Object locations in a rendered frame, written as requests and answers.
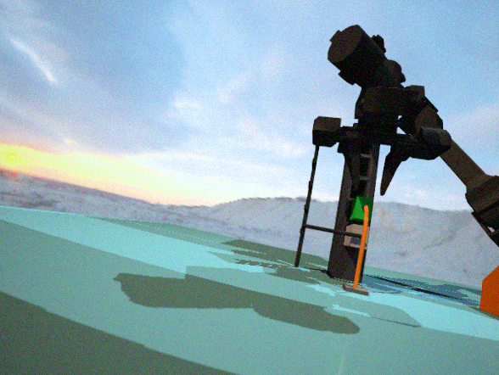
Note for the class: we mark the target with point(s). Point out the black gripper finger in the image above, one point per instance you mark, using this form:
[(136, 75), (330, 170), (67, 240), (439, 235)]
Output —
[(350, 147), (400, 152)]

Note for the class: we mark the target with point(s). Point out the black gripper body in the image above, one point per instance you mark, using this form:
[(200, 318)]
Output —
[(379, 129)]

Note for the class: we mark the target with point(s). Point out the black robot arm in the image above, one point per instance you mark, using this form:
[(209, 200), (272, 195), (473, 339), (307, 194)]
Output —
[(361, 60)]

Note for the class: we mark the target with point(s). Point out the black power strip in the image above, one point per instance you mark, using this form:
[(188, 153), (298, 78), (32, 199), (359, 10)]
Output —
[(342, 260)]

